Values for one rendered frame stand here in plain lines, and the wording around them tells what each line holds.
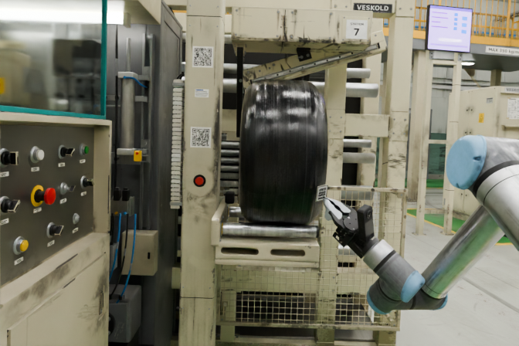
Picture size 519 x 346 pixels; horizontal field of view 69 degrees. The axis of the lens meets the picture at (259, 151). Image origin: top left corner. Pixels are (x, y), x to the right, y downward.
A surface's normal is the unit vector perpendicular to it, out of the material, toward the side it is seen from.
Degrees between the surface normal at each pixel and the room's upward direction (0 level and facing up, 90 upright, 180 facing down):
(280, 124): 68
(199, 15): 90
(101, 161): 90
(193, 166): 90
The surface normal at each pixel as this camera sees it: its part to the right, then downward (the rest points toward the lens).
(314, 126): 0.28, -0.31
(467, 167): -0.99, -0.15
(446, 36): 0.17, 0.06
